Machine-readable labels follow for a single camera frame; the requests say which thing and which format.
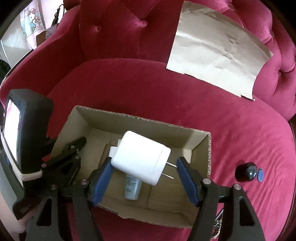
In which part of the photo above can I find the metal keychain with charms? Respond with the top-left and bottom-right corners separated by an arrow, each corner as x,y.
212,208 -> 224,240

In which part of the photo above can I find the black round knob cap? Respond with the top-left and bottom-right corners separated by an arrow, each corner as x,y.
235,162 -> 257,182

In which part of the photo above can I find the blue teardrop key fob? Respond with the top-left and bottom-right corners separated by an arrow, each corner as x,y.
257,167 -> 264,182

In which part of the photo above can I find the large white wall charger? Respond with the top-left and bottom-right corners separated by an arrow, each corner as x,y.
111,131 -> 171,186

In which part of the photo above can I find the small white plug adapter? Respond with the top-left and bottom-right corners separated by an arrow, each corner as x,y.
108,139 -> 121,158

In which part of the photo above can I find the light blue cosmetic tube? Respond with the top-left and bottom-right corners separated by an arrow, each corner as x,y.
125,175 -> 142,200

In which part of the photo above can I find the small brown cardboard box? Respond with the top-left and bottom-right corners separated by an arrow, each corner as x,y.
36,24 -> 58,47

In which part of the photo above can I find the red velvet tufted armchair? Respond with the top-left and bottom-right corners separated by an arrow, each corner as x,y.
1,1 -> 295,240

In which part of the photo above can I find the crumpled brown paper sheet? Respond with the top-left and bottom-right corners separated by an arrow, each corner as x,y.
166,1 -> 273,99

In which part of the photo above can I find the hello kitty wall poster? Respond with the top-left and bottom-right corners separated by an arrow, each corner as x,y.
20,0 -> 45,49

